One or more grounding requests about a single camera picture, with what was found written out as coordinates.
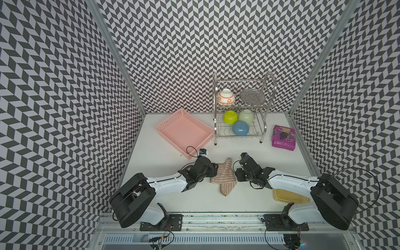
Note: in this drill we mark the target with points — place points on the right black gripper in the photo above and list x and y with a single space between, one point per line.
238 175

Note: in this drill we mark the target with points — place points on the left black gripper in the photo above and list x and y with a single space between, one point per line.
212 170

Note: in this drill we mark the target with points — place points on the striped brown square dishcloth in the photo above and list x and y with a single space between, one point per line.
225 177

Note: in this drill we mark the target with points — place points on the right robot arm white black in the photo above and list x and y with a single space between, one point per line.
330 201

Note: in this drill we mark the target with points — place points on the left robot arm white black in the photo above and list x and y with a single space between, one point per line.
133 201

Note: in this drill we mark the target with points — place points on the pink plastic basket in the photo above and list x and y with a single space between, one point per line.
185 133

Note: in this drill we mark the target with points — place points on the purple snack packet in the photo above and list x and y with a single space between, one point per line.
284 138

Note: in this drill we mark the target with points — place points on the blue bowl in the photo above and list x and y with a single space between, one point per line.
240 128

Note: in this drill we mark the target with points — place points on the lime green bowl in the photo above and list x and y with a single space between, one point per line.
230 117

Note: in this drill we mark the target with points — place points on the pale green bowl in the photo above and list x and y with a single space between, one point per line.
246 116

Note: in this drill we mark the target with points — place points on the metal two-tier dish rack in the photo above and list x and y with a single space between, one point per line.
258 129

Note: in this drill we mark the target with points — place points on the white orange patterned bowl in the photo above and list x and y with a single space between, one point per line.
226 97

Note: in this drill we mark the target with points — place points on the grey speckled plate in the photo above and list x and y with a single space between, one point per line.
252 96

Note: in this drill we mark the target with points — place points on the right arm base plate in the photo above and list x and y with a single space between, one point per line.
277 222

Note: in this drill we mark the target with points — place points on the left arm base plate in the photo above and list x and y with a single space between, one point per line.
172 223

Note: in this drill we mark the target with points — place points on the aluminium front rail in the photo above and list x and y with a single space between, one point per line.
199 222

